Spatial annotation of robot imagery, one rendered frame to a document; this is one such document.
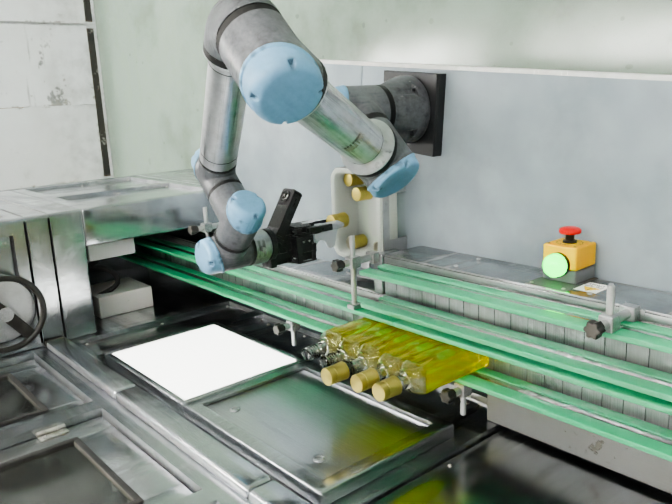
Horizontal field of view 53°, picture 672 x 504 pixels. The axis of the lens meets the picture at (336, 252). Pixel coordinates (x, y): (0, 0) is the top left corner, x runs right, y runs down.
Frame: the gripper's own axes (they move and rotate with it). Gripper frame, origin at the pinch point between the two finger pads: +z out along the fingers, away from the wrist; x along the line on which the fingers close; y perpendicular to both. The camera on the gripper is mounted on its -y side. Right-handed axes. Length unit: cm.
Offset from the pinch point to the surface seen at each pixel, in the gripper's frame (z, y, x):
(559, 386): 4, 27, 57
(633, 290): 13, 9, 66
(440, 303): 3.9, 15.9, 28.7
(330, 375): -26.6, 22.7, 27.9
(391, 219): 12.0, 0.8, 7.1
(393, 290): 3.9, 15.3, 14.8
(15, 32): 40, -87, -346
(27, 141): 38, -19, -348
